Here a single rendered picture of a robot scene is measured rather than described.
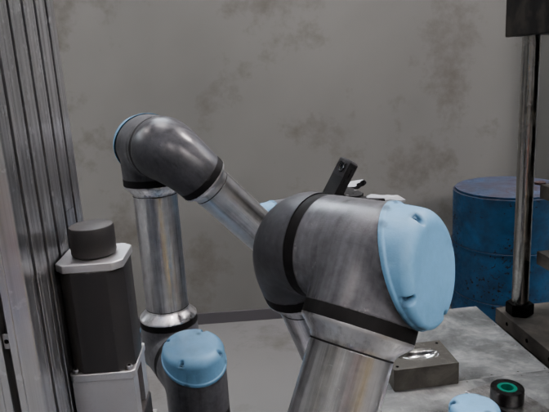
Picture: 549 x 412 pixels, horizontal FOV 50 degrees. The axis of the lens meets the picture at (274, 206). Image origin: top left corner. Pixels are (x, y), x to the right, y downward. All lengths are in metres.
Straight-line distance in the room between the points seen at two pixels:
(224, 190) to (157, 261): 0.22
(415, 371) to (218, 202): 1.00
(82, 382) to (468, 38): 3.62
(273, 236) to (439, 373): 1.31
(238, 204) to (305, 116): 2.89
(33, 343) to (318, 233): 0.36
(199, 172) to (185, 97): 2.91
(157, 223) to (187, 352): 0.25
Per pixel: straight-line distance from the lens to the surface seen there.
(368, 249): 0.55
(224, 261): 4.09
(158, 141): 1.01
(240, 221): 1.05
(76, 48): 4.02
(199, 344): 1.12
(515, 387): 1.64
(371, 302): 0.55
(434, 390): 1.87
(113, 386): 0.84
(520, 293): 2.39
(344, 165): 1.32
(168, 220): 1.14
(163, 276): 1.16
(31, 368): 0.76
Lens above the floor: 1.76
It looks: 14 degrees down
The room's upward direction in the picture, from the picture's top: 3 degrees counter-clockwise
